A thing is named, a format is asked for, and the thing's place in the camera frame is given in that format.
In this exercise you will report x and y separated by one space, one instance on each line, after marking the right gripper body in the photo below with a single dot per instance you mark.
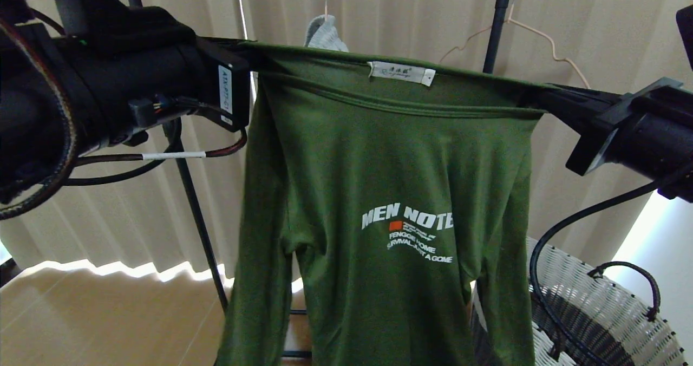
649 138

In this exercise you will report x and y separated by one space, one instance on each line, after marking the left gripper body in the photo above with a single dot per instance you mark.
151 79

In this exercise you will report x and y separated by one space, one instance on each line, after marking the pale grey shorts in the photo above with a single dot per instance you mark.
325 36

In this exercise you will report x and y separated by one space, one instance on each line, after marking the green long-sleeved shirt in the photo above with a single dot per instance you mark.
390 165

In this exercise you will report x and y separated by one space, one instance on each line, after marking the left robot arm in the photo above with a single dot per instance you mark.
27 111

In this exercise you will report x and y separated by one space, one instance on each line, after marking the white laundry basket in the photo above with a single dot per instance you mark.
606 306

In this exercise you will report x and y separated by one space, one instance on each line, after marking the black clothes rack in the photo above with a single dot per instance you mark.
495 30

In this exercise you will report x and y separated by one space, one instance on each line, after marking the beige curtain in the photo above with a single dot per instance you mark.
379 14

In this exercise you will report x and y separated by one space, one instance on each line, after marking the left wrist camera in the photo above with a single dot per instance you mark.
141 27

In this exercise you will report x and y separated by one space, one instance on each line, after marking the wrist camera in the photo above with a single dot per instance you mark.
686 36
141 27

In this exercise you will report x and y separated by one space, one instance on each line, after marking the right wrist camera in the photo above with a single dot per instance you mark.
686 36

